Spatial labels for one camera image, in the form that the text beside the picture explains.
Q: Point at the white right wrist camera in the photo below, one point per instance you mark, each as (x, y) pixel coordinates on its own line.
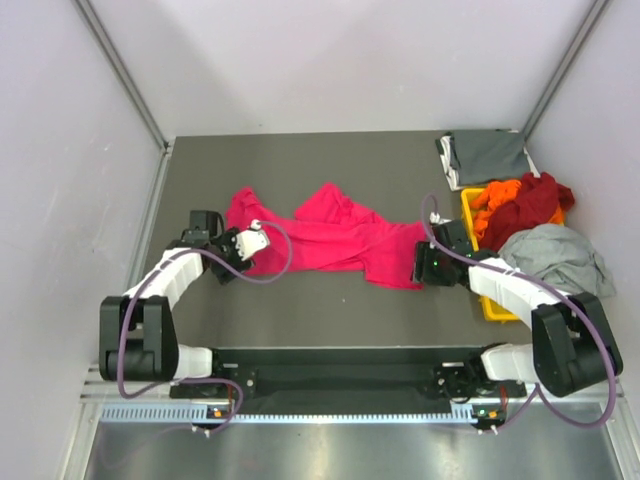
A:
(437, 219)

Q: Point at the aluminium corner post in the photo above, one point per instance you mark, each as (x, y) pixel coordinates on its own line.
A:
(90, 17)
(594, 14)

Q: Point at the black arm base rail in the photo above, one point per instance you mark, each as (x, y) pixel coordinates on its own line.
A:
(357, 380)

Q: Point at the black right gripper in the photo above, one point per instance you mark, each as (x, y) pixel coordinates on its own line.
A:
(423, 253)

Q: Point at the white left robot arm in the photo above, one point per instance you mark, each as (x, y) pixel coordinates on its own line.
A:
(137, 327)

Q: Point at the aluminium frame rail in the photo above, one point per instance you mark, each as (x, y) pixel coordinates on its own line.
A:
(95, 388)

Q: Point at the dark red t shirt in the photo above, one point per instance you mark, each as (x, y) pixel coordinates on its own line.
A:
(530, 205)

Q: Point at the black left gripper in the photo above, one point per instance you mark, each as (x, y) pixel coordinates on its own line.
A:
(227, 238)

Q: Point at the slotted grey cable duct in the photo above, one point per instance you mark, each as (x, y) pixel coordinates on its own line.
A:
(206, 414)

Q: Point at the left aluminium corner post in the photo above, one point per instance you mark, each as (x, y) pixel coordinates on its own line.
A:
(90, 17)

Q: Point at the orange t shirt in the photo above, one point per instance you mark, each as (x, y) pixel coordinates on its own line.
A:
(492, 200)

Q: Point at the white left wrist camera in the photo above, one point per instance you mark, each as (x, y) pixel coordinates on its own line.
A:
(250, 241)

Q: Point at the folded dark grey t shirt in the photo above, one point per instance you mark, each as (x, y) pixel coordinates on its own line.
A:
(483, 156)

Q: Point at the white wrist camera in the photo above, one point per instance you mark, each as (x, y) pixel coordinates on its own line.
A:
(250, 241)
(437, 219)

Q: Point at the light grey t shirt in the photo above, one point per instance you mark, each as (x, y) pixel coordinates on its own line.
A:
(561, 257)

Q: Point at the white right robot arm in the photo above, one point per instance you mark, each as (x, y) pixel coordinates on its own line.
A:
(572, 346)

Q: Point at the pink t shirt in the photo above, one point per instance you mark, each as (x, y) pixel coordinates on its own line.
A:
(330, 232)

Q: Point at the right aluminium corner post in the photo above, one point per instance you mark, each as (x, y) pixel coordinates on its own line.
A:
(594, 14)

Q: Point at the yellow plastic bin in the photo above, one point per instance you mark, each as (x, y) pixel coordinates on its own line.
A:
(492, 312)

